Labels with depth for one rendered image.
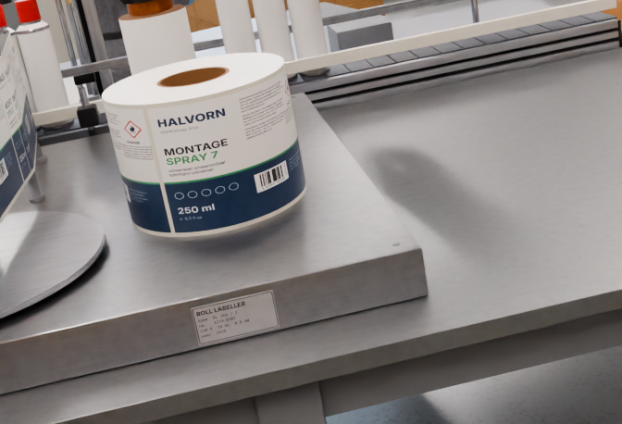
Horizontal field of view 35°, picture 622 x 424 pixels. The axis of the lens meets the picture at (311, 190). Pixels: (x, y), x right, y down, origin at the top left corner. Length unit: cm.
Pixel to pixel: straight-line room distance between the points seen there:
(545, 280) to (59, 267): 47
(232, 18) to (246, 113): 60
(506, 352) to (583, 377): 101
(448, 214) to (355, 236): 18
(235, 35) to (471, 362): 82
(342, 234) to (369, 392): 16
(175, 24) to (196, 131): 32
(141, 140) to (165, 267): 14
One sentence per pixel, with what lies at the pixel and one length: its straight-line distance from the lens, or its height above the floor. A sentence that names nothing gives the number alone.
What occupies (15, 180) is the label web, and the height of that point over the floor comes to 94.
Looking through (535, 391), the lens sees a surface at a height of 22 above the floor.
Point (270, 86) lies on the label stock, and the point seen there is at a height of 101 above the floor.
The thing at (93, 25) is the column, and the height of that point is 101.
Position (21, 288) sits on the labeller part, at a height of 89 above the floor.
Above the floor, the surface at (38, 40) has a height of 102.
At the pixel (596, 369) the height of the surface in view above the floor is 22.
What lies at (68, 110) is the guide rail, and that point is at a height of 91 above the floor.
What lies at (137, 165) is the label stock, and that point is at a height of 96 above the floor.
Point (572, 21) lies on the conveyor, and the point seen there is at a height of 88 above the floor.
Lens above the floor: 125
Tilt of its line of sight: 19 degrees down
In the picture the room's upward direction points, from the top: 10 degrees counter-clockwise
